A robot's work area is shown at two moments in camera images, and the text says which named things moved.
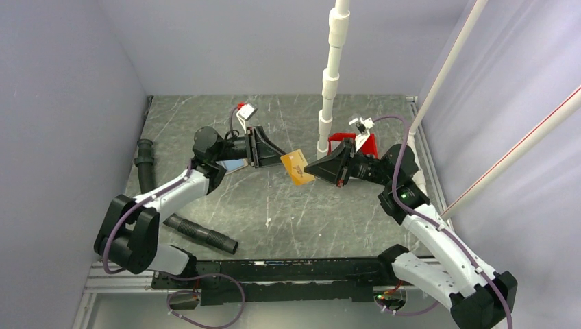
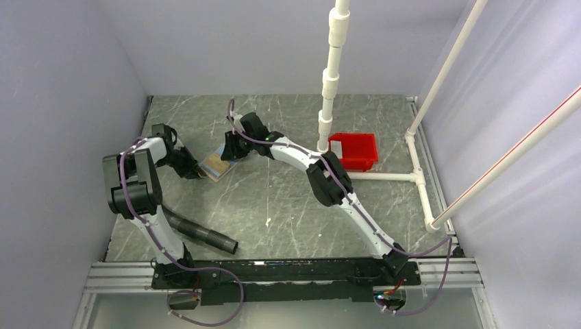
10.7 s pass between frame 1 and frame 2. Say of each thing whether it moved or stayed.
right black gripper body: moved
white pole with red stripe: stayed
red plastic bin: stayed
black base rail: stayed
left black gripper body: moved
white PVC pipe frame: stayed
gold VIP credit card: moved
